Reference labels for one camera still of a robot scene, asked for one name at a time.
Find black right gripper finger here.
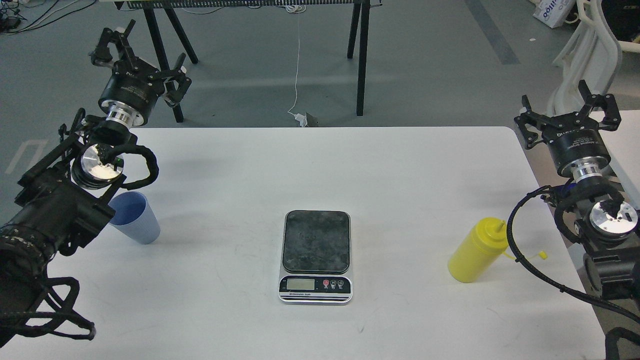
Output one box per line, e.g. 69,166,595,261
514,95,560,150
573,80,622,132

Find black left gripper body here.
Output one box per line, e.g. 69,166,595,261
98,60,165,126

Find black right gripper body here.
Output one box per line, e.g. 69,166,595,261
544,126,611,181

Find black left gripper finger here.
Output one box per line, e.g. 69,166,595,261
89,19,141,68
150,53,192,108

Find yellow squeeze bottle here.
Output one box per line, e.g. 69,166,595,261
447,217,515,283

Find blue ribbed plastic cup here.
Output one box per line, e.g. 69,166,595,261
109,191,161,245

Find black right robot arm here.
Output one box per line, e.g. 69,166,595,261
506,80,640,322

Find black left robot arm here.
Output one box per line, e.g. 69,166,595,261
0,20,192,346

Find black digital kitchen scale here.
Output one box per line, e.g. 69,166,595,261
278,209,354,305

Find white office chair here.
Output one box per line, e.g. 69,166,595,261
545,0,640,117

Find black trestle table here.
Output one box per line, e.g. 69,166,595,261
121,0,372,127

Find white printed bag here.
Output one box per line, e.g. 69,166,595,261
532,0,576,28

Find black floor cables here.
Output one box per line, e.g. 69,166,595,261
0,0,96,36

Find white hanging cable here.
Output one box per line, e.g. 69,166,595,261
285,4,310,128

